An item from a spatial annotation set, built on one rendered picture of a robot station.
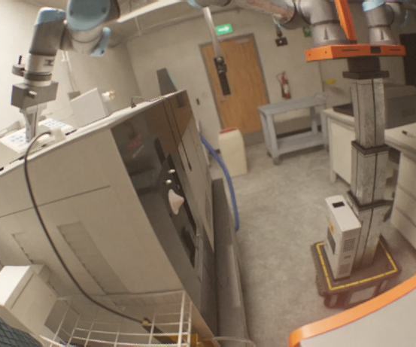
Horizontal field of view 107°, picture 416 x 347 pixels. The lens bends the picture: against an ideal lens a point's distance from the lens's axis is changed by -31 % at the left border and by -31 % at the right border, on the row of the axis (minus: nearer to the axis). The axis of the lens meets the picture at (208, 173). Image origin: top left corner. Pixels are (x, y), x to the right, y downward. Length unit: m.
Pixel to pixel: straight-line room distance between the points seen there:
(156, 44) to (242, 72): 1.72
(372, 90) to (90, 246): 1.08
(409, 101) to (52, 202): 2.12
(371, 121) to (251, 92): 3.51
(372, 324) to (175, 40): 4.38
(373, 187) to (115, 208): 1.09
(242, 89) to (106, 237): 4.09
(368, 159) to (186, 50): 3.78
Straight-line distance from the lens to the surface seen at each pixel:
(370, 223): 1.29
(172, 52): 4.35
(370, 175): 1.13
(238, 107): 4.35
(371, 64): 1.00
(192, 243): 0.60
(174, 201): 0.53
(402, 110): 1.97
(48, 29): 0.56
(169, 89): 1.36
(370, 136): 1.06
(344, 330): 0.36
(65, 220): 0.43
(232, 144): 3.15
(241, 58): 4.35
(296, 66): 4.62
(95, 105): 0.91
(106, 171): 0.34
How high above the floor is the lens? 1.45
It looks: 23 degrees down
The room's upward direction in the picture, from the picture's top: 16 degrees counter-clockwise
